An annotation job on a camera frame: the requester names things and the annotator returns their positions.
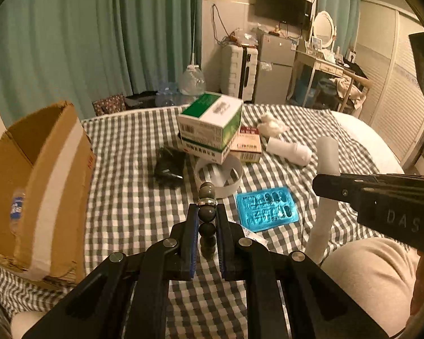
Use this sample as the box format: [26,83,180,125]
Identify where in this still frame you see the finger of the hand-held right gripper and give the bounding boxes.
[313,174,363,201]

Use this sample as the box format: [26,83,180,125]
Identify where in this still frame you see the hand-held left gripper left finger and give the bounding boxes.
[21,203,201,339]

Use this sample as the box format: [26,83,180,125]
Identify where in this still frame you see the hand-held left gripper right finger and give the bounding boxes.
[215,205,389,339]

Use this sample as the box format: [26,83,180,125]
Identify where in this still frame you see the dark bead bracelet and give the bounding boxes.
[198,182,218,259]

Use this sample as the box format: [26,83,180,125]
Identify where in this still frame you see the long white tube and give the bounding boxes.
[306,136,340,266]

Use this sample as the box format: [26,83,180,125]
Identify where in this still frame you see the white lace cloth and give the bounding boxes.
[257,112,290,138]

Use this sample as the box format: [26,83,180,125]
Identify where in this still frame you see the green medicine box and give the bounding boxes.
[181,135,234,165]

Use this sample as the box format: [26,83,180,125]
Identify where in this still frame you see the brown cardboard box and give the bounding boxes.
[0,101,96,287]

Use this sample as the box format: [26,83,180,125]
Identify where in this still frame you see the white paper label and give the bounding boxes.
[241,228,269,251]

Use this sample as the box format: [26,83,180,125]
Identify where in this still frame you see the white bedding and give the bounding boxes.
[330,110,406,175]

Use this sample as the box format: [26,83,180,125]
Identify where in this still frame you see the short white cylinder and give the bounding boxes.
[268,138,312,167]

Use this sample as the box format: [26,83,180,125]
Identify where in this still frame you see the blue blister pack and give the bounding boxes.
[235,186,299,233]

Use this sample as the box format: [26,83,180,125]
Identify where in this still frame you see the black crumpled wrapper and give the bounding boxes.
[153,147,186,186]

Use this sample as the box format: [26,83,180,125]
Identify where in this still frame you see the person's leg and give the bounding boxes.
[321,236,422,339]

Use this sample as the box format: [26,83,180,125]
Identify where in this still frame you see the beige clothes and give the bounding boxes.
[334,78,366,108]

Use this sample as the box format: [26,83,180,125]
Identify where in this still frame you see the red and white box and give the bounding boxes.
[230,125,263,163]

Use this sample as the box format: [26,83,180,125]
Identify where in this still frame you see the blue bag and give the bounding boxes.
[291,78,322,105]

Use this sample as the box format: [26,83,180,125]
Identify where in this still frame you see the grey checked blanket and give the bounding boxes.
[0,104,403,339]

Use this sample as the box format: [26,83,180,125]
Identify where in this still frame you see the wooden chair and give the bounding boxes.
[336,74,372,115]

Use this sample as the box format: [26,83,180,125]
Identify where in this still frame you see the white louvered wardrobe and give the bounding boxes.
[353,0,424,170]

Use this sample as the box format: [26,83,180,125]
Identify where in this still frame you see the white dressing table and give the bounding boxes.
[286,47,354,108]

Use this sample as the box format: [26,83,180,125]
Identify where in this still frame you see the tall green white carton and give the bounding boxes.
[178,92,244,142]

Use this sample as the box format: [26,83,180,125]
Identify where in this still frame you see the grey mini fridge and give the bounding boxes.
[254,32,298,105]

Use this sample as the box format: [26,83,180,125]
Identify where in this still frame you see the white suitcase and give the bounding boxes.
[220,42,259,103]

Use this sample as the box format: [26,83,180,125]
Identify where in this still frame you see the black bag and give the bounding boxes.
[124,91,159,110]

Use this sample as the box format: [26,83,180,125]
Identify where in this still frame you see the white oval mirror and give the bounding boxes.
[311,10,337,52]

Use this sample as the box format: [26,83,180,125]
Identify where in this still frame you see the brown patterned bag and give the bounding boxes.
[93,94,126,116]

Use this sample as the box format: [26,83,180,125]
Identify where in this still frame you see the large clear water bottle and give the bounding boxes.
[178,64,206,96]

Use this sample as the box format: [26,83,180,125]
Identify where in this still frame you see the clear plastic bags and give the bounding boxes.
[230,28,263,46]

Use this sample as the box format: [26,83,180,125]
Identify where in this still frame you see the green curtain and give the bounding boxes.
[0,0,203,128]
[318,0,361,49]

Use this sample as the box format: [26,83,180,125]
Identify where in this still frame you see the white paper ring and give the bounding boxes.
[194,157,244,199]

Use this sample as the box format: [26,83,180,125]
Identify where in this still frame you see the black wall television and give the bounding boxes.
[254,0,313,29]

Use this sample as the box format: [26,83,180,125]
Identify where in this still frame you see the wall cables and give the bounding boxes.
[212,3,234,46]

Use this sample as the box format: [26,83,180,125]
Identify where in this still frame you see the white hanging cord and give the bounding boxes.
[190,0,198,66]

